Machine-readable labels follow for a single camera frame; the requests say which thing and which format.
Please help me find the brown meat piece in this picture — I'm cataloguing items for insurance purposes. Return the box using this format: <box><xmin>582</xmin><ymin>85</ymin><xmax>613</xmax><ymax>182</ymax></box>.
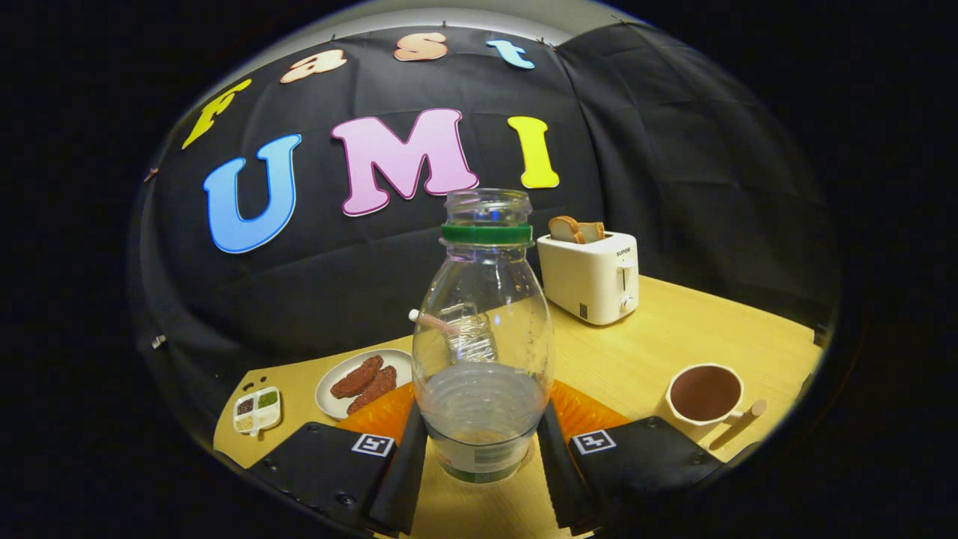
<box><xmin>347</xmin><ymin>365</ymin><xmax>398</xmax><ymax>415</ymax></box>
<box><xmin>330</xmin><ymin>356</ymin><xmax>384</xmax><ymax>399</ymax></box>

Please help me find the wooden table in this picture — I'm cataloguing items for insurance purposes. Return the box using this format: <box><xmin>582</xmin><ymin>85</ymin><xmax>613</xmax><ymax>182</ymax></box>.
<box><xmin>213</xmin><ymin>275</ymin><xmax>824</xmax><ymax>539</ymax></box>

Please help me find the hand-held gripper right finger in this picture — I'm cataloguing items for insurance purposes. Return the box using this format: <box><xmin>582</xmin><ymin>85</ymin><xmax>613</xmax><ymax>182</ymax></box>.
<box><xmin>535</xmin><ymin>380</ymin><xmax>725</xmax><ymax>536</ymax></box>

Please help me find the white divided condiment dish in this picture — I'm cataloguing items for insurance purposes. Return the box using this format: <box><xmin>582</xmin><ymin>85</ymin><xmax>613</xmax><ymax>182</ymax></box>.
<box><xmin>232</xmin><ymin>386</ymin><xmax>283</xmax><ymax>437</ymax></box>

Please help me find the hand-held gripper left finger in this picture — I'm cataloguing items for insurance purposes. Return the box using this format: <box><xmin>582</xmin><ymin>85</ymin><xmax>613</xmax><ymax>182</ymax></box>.
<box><xmin>247</xmin><ymin>383</ymin><xmax>429</xmax><ymax>536</ymax></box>

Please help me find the beige cup with wooden handle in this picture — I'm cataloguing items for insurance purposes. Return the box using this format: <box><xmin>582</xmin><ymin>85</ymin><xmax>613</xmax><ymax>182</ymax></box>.
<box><xmin>665</xmin><ymin>363</ymin><xmax>768</xmax><ymax>451</ymax></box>

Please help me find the white round plate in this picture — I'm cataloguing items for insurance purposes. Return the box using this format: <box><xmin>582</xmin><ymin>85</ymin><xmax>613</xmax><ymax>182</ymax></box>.
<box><xmin>315</xmin><ymin>349</ymin><xmax>414</xmax><ymax>420</ymax></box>

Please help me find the clear plastic juice bottle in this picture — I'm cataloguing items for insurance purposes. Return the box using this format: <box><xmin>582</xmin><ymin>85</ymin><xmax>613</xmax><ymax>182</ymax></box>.
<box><xmin>411</xmin><ymin>188</ymin><xmax>556</xmax><ymax>484</ymax></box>

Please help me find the white toaster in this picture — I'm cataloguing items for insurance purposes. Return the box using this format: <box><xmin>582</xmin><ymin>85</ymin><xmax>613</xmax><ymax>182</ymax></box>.
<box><xmin>537</xmin><ymin>231</ymin><xmax>641</xmax><ymax>326</ymax></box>

